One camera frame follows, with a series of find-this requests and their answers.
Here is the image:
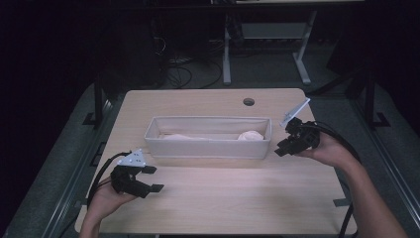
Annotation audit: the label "white metal desk frame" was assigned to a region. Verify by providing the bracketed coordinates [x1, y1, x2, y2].
[222, 9, 318, 86]

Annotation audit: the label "white fabric storage box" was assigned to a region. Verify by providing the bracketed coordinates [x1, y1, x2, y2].
[144, 115, 272, 160]

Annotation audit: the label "black metal stand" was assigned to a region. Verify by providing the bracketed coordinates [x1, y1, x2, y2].
[346, 70, 391, 130]
[82, 73, 113, 127]

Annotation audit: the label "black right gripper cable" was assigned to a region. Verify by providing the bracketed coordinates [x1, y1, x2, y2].
[306, 120, 364, 238]

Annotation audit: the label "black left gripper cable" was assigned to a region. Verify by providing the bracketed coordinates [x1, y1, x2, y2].
[86, 151, 133, 206]

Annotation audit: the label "grey metal rail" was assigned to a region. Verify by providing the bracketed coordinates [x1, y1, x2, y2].
[43, 95, 127, 238]
[350, 98, 420, 229]

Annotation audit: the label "person's right hand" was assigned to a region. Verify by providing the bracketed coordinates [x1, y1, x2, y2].
[296, 130, 361, 171]

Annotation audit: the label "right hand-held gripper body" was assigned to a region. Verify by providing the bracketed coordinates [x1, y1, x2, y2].
[279, 97, 322, 155]

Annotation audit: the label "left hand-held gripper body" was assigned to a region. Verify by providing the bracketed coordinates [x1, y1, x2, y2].
[110, 148, 151, 199]

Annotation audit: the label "pale pink cloth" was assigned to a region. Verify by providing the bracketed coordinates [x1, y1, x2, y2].
[159, 133, 212, 142]

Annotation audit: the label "black floor cables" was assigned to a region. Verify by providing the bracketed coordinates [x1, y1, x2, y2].
[153, 36, 223, 89]

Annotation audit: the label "person's left hand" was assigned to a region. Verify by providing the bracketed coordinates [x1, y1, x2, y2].
[86, 184, 137, 223]

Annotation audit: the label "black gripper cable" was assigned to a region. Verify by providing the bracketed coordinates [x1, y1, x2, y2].
[306, 120, 364, 238]
[86, 151, 133, 206]

